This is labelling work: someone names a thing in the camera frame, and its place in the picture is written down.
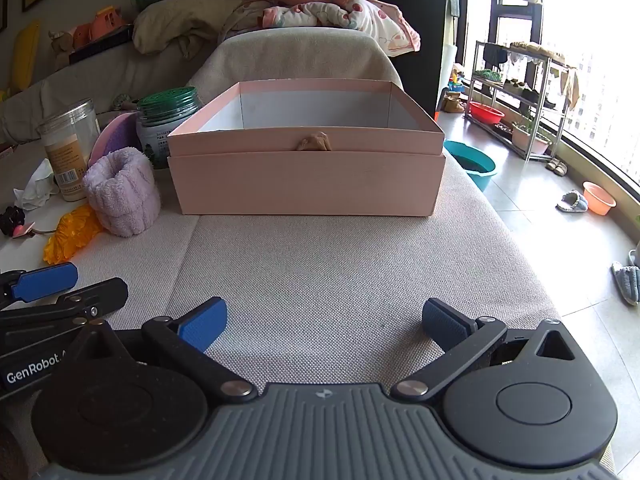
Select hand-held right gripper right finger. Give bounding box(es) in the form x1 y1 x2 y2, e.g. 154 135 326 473
390 298 589 404

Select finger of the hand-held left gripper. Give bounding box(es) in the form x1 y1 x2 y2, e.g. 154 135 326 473
0 262 79 308
0 277 129 335

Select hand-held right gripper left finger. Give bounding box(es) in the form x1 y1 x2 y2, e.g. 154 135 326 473
65 296 258 404

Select black fabric hair accessory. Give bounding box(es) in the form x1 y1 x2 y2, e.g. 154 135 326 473
0 206 27 237

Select purple fuzzy towel band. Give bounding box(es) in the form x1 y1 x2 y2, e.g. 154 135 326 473
82 146 162 237

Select purple block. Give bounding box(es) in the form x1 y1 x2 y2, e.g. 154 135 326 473
89 112 143 168

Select pink cardboard box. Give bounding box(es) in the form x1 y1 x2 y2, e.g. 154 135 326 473
166 79 447 217

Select white crumpled tissue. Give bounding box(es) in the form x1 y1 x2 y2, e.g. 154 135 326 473
13 158 61 212

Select yellow-lid glass jar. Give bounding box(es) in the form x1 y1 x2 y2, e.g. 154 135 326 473
39 98 102 203

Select teal plastic bucket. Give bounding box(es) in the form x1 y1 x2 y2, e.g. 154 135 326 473
442 140 498 192

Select blue grey slipper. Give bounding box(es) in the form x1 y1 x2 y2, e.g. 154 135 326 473
556 190 590 213

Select grey slippers pair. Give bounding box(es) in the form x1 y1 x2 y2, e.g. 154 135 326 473
611 261 640 306

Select orange plastic basin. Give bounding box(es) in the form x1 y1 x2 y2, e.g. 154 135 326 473
582 181 617 216

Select green lid glass jar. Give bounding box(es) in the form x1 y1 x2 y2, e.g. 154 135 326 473
136 85 204 170

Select potted green plant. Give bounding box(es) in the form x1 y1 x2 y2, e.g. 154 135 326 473
511 119 552 156

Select red plastic basin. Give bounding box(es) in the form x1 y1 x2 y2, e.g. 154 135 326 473
467 101 506 126

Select yellow plush toy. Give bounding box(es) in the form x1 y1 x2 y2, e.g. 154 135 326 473
11 20 42 93

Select metal shoe rack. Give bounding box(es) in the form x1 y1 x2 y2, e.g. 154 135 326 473
462 40 577 162

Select small beige plush toy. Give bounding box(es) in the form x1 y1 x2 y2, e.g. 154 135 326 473
49 30 77 68

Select black flat board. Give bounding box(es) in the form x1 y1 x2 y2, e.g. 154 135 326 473
68 24 135 66

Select orange toy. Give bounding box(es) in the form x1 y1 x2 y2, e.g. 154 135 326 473
72 6 128 48

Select beige pillow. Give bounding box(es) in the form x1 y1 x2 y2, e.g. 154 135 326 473
132 0 251 58

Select pink floral blanket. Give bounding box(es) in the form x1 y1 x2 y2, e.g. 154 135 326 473
220 0 422 56

